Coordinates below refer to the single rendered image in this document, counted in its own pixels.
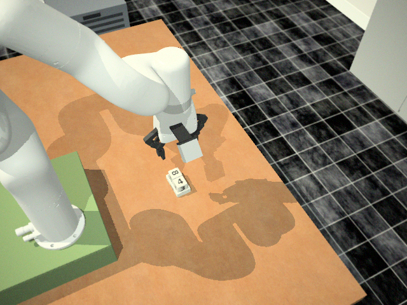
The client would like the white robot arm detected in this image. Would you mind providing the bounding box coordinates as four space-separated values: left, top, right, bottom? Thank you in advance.
0 0 203 250

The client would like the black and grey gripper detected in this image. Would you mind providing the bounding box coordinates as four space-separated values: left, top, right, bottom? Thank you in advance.
143 99 208 160

